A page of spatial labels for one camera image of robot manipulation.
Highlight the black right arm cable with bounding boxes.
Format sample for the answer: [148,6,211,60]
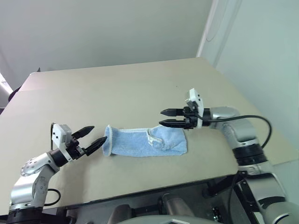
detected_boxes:
[203,115,273,150]

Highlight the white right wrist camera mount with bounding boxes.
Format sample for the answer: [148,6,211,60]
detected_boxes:
[185,88,206,129]

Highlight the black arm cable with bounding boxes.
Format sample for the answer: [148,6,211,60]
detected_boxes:
[43,122,62,207]
[203,115,273,150]

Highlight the grey curved body shell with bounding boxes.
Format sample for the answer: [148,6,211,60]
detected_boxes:
[120,213,212,224]

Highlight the white object at room edge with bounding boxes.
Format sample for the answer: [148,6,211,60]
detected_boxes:
[0,71,14,109]

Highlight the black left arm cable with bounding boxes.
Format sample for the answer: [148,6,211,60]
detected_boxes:
[43,122,62,207]

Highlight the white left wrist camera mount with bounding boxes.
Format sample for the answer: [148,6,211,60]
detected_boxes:
[51,124,72,162]

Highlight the grey rounded cylinder shape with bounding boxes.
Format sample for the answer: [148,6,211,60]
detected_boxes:
[160,193,196,218]

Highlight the light blue towel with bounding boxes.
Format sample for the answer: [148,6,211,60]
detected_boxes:
[102,124,188,158]

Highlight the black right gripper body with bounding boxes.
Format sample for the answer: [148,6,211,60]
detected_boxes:
[183,105,199,130]

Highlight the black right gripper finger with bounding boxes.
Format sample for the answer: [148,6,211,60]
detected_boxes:
[160,108,185,117]
[158,119,186,128]

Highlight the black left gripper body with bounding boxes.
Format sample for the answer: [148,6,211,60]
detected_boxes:
[66,136,89,161]

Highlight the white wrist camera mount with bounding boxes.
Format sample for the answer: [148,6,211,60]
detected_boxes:
[185,88,206,129]
[51,124,72,162]

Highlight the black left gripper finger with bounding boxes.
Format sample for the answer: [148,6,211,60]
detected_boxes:
[72,126,95,140]
[84,136,108,157]

